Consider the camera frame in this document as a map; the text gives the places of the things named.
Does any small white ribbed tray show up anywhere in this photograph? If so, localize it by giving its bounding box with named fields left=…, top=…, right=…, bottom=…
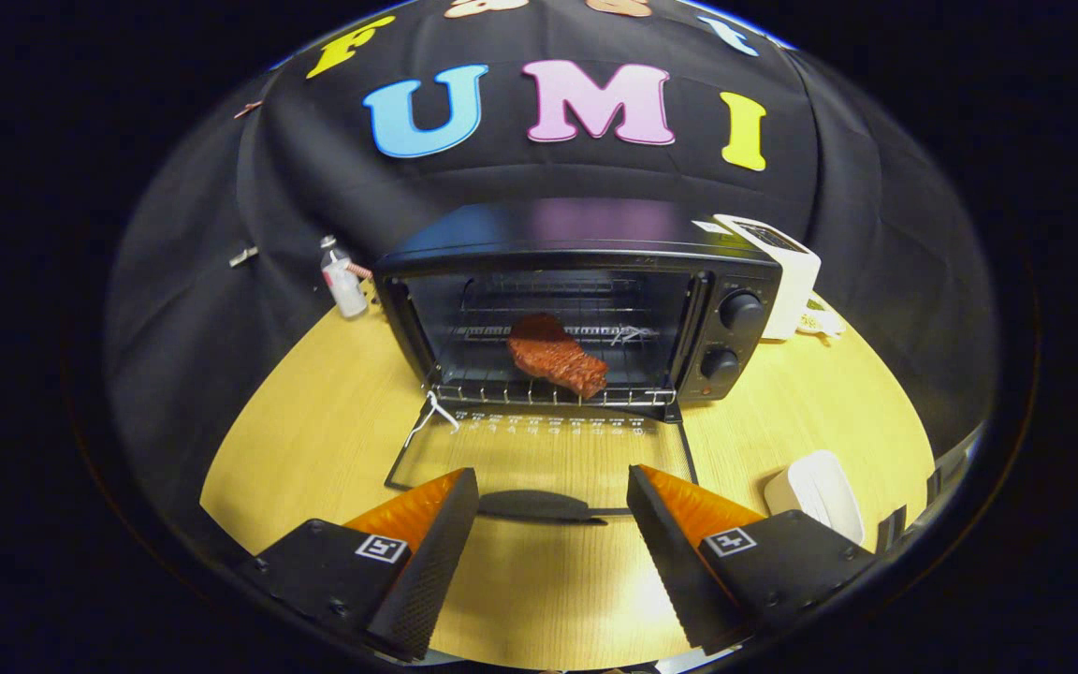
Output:
left=764, top=450, right=866, bottom=546

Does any white divided sample dish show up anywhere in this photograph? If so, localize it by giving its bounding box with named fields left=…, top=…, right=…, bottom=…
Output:
left=796, top=295, right=847, bottom=340

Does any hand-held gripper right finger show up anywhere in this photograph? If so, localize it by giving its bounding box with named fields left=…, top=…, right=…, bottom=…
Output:
left=626, top=464, right=880, bottom=656

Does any small clear bottle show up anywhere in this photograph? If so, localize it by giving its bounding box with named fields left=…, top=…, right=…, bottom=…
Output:
left=319, top=235, right=369, bottom=319

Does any black toaster oven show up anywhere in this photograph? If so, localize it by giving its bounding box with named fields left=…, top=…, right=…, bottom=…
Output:
left=372, top=198, right=783, bottom=525

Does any reddish brown steak piece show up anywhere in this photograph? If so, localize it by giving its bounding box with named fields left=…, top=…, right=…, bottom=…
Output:
left=506, top=314, right=610, bottom=400

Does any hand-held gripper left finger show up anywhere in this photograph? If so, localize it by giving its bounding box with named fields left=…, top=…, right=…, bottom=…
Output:
left=249, top=468, right=482, bottom=662

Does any white slot toaster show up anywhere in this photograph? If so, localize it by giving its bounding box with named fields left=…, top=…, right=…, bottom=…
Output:
left=713, top=213, right=823, bottom=341

